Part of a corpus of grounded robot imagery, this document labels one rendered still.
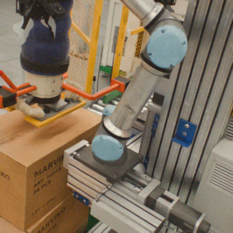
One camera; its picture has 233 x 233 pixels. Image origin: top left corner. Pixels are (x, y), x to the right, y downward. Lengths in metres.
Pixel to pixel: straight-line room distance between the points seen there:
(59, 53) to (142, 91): 0.57
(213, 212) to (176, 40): 0.73
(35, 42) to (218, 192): 0.97
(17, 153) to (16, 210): 0.30
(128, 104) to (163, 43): 0.24
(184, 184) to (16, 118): 0.92
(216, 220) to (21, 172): 0.84
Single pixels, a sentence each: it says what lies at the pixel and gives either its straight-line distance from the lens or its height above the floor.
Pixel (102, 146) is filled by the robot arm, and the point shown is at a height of 1.22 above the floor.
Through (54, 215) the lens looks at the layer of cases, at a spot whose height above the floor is 0.49.
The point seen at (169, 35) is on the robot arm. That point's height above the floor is 1.65.
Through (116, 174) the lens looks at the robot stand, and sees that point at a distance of 1.41.
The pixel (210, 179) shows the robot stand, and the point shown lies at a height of 1.11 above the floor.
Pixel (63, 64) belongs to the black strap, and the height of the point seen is 1.31.
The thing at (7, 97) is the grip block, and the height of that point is 1.20.
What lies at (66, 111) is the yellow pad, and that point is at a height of 1.07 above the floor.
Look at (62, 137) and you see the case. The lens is 1.75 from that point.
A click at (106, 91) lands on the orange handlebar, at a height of 1.19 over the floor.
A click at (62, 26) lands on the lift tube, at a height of 1.48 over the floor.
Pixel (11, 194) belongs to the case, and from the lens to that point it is 1.74.
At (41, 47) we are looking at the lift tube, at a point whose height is 1.39.
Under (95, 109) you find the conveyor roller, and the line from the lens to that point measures 2.92.
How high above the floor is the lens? 1.91
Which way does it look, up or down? 29 degrees down
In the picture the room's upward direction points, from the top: 10 degrees clockwise
